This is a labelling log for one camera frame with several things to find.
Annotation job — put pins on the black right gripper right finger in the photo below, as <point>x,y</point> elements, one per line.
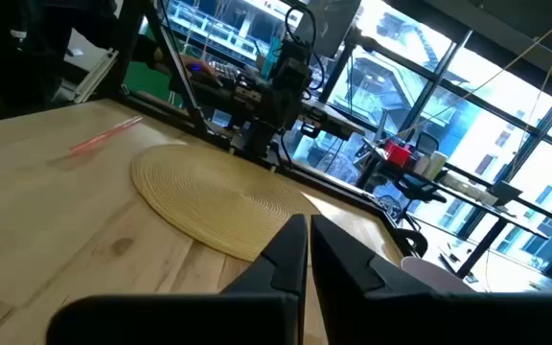
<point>343,268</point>

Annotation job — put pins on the green board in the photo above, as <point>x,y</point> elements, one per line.
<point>146,81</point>

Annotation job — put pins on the black aluminium table frame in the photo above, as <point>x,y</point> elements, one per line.
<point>173,48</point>

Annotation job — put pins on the person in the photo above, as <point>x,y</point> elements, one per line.
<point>17,57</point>

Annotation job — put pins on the red drinking straw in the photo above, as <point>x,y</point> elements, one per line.
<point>106,134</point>

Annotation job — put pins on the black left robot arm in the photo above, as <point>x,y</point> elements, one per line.
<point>285,91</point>

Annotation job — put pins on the black office chair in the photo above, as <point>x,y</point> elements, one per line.
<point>417,189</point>

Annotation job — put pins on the grey laptop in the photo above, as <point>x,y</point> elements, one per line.
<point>505,191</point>

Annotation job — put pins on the silver aluminium profile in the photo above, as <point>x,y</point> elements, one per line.
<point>95,76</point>

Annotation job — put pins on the round woven straw placemat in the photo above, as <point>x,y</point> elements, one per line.
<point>209,191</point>

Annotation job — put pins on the red box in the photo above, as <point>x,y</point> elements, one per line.
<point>397,154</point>

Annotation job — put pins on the white bottle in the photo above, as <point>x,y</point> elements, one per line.
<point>436,165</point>

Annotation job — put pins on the black office desk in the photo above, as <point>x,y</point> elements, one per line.
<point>472,194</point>

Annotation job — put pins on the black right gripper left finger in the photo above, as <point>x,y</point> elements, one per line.
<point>285,268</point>

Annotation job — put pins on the person's hand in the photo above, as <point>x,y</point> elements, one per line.
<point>199,64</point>

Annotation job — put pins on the black flat monitor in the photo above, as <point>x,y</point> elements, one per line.
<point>333,24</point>

